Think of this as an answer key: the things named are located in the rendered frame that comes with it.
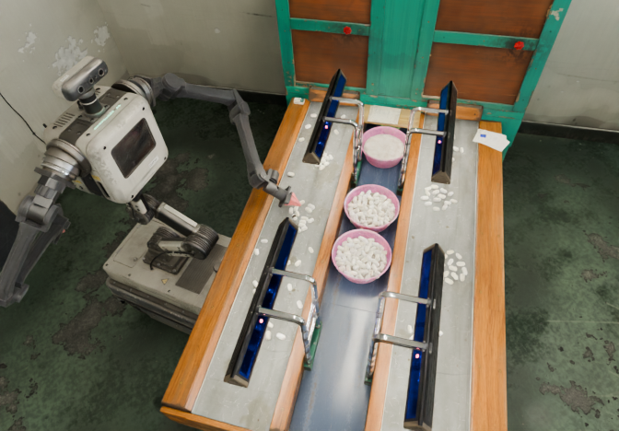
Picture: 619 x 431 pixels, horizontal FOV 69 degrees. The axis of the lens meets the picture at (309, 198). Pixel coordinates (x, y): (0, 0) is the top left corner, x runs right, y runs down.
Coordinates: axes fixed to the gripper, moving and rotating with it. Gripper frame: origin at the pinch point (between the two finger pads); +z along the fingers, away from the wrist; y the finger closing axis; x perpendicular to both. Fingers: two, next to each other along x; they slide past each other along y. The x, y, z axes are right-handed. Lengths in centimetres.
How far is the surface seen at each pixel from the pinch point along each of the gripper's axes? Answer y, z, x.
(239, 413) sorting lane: -96, 1, 0
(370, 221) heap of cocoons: -1.9, 29.9, -19.3
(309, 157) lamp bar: 3.2, -14.3, -29.1
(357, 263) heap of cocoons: -25.9, 27.8, -17.8
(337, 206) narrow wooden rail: 2.3, 15.1, -11.0
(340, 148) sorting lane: 44.3, 12.1, -4.7
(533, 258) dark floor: 41, 155, -20
